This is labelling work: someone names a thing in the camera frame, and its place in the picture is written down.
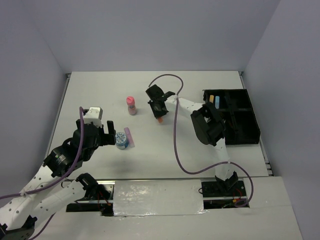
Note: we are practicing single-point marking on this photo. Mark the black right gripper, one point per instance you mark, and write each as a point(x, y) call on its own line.
point(156, 114)

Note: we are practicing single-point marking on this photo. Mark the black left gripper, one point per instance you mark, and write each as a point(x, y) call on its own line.
point(109, 138)

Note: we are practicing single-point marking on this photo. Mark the blue paint jar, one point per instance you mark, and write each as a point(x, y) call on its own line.
point(121, 140)

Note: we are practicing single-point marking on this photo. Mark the purple highlighter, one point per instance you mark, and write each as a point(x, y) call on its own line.
point(129, 137)

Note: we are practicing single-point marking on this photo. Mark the pink-capped marker tube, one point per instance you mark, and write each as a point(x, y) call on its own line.
point(131, 105)

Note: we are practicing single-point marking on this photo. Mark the pink highlighter orange cap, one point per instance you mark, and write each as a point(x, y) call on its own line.
point(211, 98)

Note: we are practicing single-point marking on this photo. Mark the blue highlighter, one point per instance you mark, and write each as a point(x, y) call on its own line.
point(217, 102)

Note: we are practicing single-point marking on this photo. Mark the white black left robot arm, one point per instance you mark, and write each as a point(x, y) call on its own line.
point(33, 204)

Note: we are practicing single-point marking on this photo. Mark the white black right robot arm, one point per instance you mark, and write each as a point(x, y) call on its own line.
point(209, 128)

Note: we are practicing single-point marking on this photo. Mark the black four-compartment organizer tray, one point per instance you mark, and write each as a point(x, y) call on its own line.
point(238, 114)

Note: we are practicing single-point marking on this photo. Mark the silver tape-covered panel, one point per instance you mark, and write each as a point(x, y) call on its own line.
point(157, 198)

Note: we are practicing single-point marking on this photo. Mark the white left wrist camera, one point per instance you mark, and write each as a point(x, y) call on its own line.
point(93, 116)

